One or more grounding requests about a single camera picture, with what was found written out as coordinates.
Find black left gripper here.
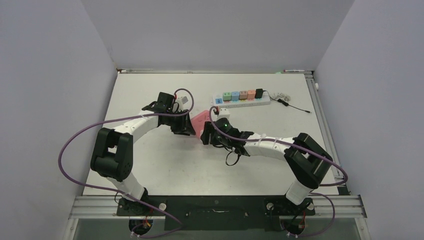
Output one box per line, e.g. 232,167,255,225
162,108,194,136

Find pink triangular socket base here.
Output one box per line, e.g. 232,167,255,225
191,110,210,139

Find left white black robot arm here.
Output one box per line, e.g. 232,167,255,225
90,109,196,215

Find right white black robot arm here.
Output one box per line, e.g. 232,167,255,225
200,117,333,214

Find green cube plug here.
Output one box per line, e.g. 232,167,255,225
222,92,232,102

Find blue cube plug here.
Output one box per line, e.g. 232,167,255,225
231,91,240,102

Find tan cube plug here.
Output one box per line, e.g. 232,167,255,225
239,90,248,101

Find salmon cube plug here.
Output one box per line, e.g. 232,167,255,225
246,90,256,100

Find white long power strip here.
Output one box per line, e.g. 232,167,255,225
211,92,271,109

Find black power adapter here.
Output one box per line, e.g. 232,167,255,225
254,88,264,99

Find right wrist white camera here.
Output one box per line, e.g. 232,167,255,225
216,108,231,120

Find wrist white camera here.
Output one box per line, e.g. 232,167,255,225
175,96,189,109
216,108,231,120

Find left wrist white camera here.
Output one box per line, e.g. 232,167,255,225
175,96,189,109

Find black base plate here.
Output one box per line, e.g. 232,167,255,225
116,195,316,232

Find aluminium frame rail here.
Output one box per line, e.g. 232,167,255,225
65,195,371,240

